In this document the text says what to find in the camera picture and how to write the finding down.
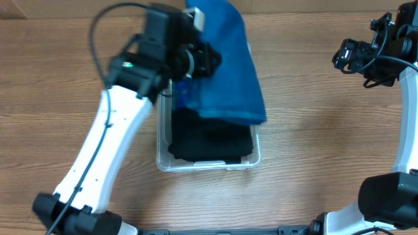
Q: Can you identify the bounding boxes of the sparkly blue green garment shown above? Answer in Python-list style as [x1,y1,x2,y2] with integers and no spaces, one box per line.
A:
[172,81,190,110]

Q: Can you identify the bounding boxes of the blue towel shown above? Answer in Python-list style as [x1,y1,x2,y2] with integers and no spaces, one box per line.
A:
[185,0,267,125]

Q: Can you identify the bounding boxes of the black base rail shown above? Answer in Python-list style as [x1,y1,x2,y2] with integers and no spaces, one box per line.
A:
[138,225,310,235]

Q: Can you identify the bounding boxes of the clear plastic storage bin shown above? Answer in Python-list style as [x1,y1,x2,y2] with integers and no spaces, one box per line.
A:
[157,65,266,172]

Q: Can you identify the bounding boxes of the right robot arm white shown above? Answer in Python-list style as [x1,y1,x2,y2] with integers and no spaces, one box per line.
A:
[278,1,417,234]

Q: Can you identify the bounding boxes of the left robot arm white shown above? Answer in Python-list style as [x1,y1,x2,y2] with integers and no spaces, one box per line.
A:
[33,3,221,235]

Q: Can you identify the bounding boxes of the black cloth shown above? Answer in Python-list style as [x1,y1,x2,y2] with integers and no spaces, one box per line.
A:
[168,108,253,162]
[224,157,241,165]

